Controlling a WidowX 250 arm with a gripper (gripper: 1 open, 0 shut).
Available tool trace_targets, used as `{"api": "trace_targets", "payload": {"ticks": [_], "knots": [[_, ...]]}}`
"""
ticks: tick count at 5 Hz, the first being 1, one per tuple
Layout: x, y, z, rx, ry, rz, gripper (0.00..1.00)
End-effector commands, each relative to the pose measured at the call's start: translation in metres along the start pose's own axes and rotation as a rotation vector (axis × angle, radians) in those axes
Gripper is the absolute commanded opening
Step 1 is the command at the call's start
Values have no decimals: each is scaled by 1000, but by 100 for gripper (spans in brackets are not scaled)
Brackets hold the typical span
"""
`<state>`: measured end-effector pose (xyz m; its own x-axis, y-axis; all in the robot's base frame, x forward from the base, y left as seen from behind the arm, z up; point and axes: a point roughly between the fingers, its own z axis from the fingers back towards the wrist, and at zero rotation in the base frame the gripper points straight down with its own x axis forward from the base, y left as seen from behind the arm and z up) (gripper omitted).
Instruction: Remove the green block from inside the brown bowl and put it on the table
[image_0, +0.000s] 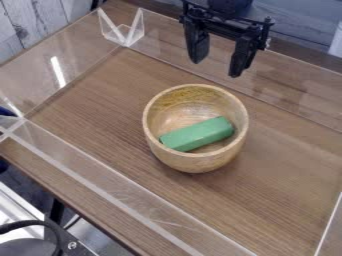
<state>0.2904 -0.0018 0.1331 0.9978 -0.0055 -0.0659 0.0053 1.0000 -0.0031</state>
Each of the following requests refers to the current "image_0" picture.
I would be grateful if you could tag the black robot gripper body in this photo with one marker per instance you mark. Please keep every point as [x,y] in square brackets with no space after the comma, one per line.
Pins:
[230,19]

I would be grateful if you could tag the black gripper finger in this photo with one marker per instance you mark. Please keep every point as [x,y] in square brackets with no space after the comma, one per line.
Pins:
[242,56]
[197,41]

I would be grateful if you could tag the brown wooden bowl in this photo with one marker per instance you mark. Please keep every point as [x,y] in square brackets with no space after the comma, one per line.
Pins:
[182,106]

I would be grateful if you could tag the green rectangular block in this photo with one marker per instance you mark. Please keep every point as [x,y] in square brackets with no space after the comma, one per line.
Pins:
[198,135]

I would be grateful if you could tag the clear acrylic tray wall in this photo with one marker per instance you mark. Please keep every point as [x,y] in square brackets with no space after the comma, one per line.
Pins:
[78,90]

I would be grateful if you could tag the black metal table bracket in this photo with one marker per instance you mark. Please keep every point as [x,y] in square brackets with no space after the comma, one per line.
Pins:
[71,246]

